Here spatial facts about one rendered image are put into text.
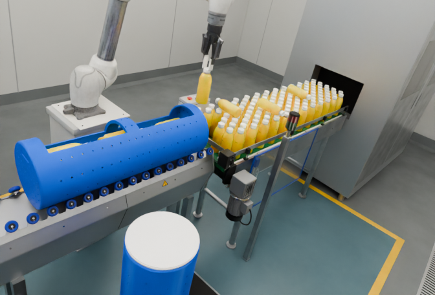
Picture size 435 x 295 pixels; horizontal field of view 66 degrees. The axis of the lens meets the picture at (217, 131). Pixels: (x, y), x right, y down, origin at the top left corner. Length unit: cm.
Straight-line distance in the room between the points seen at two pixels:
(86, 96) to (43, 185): 78
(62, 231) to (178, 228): 51
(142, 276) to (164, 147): 62
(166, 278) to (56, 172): 57
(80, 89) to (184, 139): 68
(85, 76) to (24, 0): 229
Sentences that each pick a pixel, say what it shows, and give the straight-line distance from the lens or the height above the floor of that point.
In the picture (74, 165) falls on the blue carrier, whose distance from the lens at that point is 143.
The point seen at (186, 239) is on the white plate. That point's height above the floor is 104.
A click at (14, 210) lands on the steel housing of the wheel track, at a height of 93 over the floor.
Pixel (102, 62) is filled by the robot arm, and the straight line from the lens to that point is 215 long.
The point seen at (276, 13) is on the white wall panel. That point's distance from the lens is 644.
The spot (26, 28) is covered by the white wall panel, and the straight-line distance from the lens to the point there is 428.
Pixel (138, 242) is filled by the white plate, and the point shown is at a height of 104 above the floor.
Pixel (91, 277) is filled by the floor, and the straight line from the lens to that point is 251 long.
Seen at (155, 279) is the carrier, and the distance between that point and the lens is 128.
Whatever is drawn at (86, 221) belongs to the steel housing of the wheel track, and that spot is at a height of 86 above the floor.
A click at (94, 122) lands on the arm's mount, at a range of 205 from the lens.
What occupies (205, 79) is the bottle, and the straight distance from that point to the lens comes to 179.
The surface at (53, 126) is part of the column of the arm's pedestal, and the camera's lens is 225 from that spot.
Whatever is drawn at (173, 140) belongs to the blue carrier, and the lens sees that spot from 166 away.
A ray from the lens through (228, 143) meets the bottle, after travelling 198.
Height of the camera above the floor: 201
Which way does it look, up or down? 29 degrees down
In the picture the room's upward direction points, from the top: 12 degrees clockwise
